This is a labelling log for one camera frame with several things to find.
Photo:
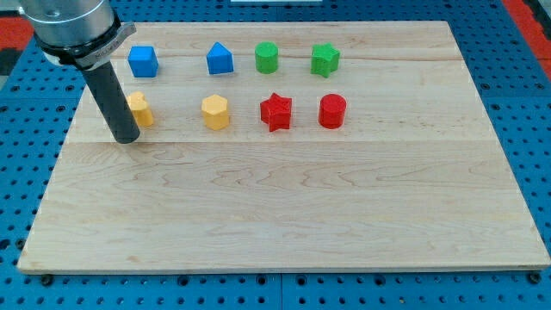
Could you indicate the yellow hexagon block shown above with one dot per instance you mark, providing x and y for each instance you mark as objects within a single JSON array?
[{"x": 214, "y": 110}]

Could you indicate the green star block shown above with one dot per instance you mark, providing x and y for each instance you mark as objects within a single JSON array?
[{"x": 324, "y": 59}]

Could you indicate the blue pentagon block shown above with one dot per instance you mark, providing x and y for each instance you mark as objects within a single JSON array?
[{"x": 219, "y": 59}]

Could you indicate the light wooden board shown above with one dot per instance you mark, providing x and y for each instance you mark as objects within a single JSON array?
[{"x": 414, "y": 180}]

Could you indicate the blue cube block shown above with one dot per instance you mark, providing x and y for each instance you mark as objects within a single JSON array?
[{"x": 143, "y": 61}]

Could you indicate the red star block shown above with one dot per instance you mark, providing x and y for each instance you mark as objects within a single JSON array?
[{"x": 276, "y": 112}]

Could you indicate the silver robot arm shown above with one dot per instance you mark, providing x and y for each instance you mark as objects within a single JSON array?
[{"x": 82, "y": 33}]

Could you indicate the green cylinder block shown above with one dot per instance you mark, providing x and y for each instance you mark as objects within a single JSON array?
[{"x": 266, "y": 57}]

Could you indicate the yellow heart block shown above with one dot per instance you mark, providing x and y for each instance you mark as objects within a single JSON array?
[{"x": 140, "y": 109}]

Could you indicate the red cylinder block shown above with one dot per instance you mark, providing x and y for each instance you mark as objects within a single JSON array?
[{"x": 332, "y": 110}]

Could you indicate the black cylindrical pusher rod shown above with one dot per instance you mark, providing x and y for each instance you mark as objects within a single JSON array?
[{"x": 107, "y": 92}]

